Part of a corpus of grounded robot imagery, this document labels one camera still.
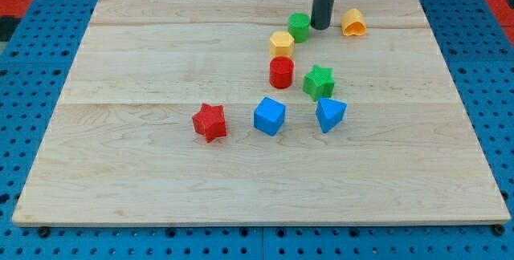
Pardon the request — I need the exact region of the blue triangle block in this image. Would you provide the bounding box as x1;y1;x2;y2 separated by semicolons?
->
316;97;347;133

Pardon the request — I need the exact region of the blue cube block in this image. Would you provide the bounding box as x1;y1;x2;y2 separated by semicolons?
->
254;97;286;136

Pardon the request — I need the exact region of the red star block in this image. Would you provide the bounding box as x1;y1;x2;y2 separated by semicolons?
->
192;103;227;143

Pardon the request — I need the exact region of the red cylinder block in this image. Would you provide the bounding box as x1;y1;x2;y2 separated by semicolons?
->
269;56;294;89

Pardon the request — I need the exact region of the green star block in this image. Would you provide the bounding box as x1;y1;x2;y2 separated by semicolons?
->
302;64;336;101

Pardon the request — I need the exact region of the yellow hexagon block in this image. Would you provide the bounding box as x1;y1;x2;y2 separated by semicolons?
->
269;31;295;58

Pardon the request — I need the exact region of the light wooden board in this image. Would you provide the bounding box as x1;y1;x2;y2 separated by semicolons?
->
12;0;511;227

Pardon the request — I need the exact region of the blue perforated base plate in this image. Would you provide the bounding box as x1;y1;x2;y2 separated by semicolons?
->
1;0;513;259

